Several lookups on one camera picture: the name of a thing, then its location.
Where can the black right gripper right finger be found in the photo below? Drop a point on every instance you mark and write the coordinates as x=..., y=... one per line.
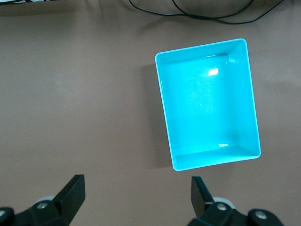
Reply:
x=202, y=202

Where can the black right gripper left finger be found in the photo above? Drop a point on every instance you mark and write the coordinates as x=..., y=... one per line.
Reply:
x=68, y=202

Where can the turquoise plastic bin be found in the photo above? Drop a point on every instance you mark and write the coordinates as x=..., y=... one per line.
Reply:
x=200, y=106

